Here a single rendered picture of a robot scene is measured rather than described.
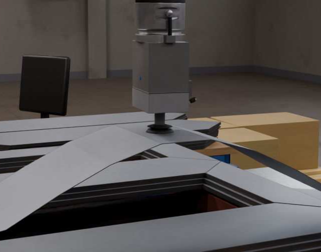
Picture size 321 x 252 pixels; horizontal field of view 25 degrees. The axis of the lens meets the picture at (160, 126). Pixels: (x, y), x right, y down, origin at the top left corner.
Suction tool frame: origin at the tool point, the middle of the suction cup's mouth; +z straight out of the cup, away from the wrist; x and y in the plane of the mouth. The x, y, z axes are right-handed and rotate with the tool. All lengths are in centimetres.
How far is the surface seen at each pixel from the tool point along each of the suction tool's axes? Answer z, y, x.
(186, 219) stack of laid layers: 15.6, 7.7, -7.6
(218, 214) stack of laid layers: 15.6, 8.8, -13.9
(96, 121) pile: 15, 112, -17
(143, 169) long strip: 15.6, 45.6, -11.8
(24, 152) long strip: 16, 73, 10
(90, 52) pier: 58, 1055, -239
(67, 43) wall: 44, 1061, -201
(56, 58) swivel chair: 11, 313, -43
